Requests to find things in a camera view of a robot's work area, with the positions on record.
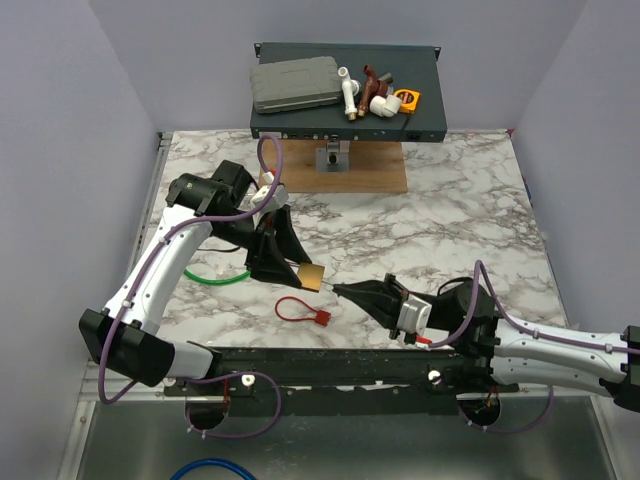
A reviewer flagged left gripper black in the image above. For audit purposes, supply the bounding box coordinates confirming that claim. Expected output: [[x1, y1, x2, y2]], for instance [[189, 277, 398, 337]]
[[211, 204, 311, 287]]

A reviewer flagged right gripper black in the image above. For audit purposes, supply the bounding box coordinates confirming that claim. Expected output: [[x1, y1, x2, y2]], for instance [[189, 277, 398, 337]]
[[332, 274, 437, 340]]

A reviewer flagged brass padlock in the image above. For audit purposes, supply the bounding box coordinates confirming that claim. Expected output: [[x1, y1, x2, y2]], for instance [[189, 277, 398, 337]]
[[297, 263, 325, 292]]

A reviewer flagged white pvc elbow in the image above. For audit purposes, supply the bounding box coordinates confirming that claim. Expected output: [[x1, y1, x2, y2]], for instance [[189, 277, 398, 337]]
[[369, 95, 402, 118]]

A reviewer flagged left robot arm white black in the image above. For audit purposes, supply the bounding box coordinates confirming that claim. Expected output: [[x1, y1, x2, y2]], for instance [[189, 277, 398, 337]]
[[79, 160, 311, 395]]

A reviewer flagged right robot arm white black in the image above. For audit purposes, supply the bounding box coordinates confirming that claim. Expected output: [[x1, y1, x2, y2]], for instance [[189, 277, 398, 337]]
[[332, 274, 639, 412]]

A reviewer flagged grey metal stand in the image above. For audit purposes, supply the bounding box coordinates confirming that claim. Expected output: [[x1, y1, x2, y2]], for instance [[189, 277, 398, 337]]
[[315, 140, 350, 173]]

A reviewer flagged wooden board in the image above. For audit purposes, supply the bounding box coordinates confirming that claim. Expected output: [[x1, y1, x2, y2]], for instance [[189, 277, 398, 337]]
[[280, 139, 408, 194]]

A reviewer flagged grey plastic case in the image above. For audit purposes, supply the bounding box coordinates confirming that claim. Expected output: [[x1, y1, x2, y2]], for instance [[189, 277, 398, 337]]
[[250, 56, 343, 114]]

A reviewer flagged white pvc pipe fitting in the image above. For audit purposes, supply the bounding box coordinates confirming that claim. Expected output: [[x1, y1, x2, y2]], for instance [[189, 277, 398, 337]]
[[337, 67, 360, 121]]

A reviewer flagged brown pipe valve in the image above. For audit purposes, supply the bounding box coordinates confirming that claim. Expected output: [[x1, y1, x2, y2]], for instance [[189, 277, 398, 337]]
[[357, 64, 389, 117]]

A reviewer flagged yellow tape measure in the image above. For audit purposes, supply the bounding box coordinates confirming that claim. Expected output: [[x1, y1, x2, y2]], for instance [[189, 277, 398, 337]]
[[394, 89, 421, 114]]

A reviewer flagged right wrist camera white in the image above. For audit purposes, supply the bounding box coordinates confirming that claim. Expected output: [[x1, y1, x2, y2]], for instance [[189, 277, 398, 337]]
[[391, 294, 432, 345]]

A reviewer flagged green cable loop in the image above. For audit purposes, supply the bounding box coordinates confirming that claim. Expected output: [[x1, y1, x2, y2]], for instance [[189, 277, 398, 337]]
[[182, 267, 251, 288]]

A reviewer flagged red cable seal lock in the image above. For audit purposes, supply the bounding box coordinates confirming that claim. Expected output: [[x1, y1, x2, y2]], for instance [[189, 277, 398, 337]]
[[274, 296, 331, 327]]

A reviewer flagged black mounting rail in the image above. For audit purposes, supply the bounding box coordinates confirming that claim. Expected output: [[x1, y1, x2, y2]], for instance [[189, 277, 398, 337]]
[[164, 347, 498, 416]]

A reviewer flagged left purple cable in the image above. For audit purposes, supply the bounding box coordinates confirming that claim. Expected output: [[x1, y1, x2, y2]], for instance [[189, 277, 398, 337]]
[[96, 133, 286, 441]]

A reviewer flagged purple cable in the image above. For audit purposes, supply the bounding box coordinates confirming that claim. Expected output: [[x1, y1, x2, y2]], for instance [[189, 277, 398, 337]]
[[96, 133, 286, 441], [429, 259, 640, 435]]

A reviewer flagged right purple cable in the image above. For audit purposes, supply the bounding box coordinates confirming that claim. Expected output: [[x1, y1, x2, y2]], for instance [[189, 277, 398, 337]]
[[429, 259, 640, 435]]

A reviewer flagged aluminium extrusion rail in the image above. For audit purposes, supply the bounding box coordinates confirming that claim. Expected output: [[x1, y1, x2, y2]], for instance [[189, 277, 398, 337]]
[[78, 360, 223, 402]]

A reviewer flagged blue cable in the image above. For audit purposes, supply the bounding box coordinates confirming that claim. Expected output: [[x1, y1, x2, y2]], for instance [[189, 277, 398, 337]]
[[169, 457, 258, 480]]

